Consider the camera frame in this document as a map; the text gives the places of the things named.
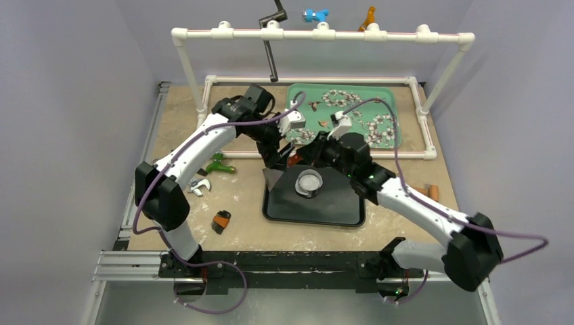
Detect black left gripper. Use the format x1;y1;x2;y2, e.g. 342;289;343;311
243;113;295;171

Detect metal scraper orange handle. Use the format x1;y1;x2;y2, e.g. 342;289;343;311
263;153;302;191

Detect round metal cutter ring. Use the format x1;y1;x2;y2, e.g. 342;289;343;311
294;168;325;199

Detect black baking tray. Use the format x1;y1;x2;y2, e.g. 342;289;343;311
262;165;366;228

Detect wooden double-ended rolling pin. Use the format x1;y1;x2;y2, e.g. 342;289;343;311
412;184;440;202

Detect white dough ball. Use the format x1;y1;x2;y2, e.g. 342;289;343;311
297;174;322;193

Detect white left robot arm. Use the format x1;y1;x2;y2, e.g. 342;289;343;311
135;85;306;277

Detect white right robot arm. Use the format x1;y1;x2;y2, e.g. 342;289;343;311
296;131;504;292

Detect green floral tray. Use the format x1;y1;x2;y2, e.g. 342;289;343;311
284;83;403;150

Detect small orange black brush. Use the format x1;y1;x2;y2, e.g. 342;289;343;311
211;210;231;235

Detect blue plastic toy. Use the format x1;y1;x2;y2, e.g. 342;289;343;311
301;8;329;23

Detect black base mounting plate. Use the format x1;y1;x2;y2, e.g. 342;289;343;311
158;251;424;295

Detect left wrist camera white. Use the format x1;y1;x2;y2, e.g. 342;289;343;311
278;110;306;136

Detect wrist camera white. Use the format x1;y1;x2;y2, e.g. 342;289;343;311
328;111;352;139
278;110;306;136

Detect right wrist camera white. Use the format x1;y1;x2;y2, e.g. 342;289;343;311
328;111;352;139

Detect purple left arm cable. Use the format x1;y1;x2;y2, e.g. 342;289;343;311
131;90;307;315

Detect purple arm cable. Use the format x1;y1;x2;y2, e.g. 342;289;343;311
131;90;307;315
340;97;550;306

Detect red handled adjustable wrench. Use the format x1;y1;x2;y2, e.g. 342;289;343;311
188;178;211;197

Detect white PVC pipe frame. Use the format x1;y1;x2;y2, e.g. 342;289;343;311
171;20;476;160

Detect black hanging crank handle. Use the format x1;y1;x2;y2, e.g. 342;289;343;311
258;0;289;83

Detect aluminium rail frame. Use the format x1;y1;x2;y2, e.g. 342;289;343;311
81;81;503;325

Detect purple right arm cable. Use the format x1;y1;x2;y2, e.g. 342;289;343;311
340;97;550;306

